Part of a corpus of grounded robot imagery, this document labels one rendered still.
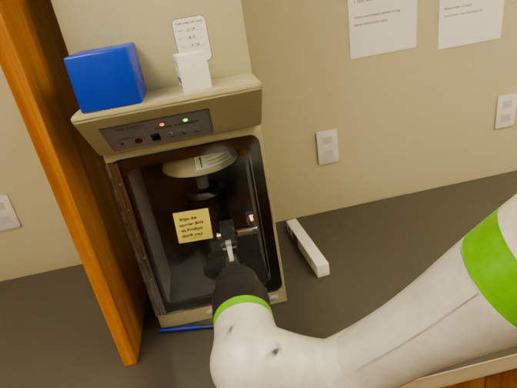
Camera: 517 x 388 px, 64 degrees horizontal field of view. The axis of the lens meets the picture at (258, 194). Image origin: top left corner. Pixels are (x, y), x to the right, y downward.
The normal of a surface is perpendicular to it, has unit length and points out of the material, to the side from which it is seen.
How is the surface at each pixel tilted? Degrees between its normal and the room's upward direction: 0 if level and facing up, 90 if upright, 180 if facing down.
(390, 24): 90
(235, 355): 37
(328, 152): 90
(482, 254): 61
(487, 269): 68
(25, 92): 90
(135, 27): 90
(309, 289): 0
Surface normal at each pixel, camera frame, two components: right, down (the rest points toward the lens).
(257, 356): 0.19, -0.51
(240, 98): 0.22, 0.92
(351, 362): -0.83, -0.03
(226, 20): 0.16, 0.41
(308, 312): -0.15, -0.89
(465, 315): -0.75, 0.28
